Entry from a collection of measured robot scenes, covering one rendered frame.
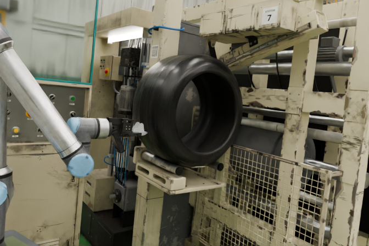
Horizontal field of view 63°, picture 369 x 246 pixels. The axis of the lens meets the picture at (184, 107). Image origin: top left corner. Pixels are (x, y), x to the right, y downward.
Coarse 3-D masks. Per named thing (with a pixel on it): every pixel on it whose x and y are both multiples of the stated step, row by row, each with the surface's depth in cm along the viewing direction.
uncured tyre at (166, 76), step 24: (168, 72) 143; (192, 72) 145; (216, 72) 154; (144, 96) 148; (168, 96) 139; (216, 96) 189; (240, 96) 167; (144, 120) 147; (168, 120) 140; (216, 120) 189; (240, 120) 169; (144, 144) 160; (168, 144) 143; (192, 144) 185; (216, 144) 178
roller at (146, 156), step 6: (144, 156) 171; (150, 156) 167; (156, 156) 164; (150, 162) 167; (156, 162) 161; (162, 162) 157; (168, 162) 155; (168, 168) 152; (174, 168) 148; (180, 168) 148; (180, 174) 148
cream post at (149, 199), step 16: (160, 0) 180; (176, 0) 180; (160, 16) 179; (176, 16) 182; (160, 32) 178; (176, 32) 183; (160, 48) 178; (176, 48) 184; (144, 192) 184; (160, 192) 188; (144, 208) 183; (160, 208) 189; (144, 224) 183; (160, 224) 191; (144, 240) 184
